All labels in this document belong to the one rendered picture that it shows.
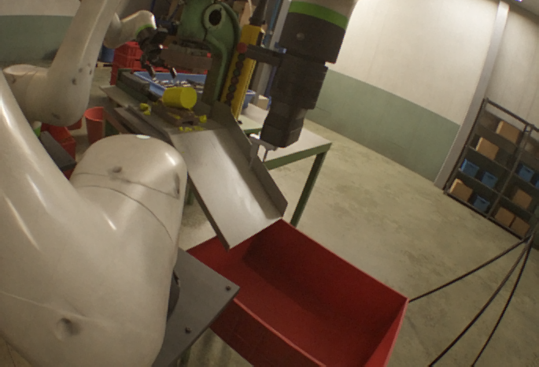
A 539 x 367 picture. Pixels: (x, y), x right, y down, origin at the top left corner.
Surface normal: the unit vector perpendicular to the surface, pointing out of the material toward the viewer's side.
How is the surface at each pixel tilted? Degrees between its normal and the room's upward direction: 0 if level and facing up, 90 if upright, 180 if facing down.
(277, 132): 90
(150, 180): 24
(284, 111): 102
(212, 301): 0
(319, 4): 90
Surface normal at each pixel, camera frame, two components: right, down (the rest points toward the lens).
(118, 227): 0.62, -0.74
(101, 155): 0.03, -0.87
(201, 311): 0.28, -0.87
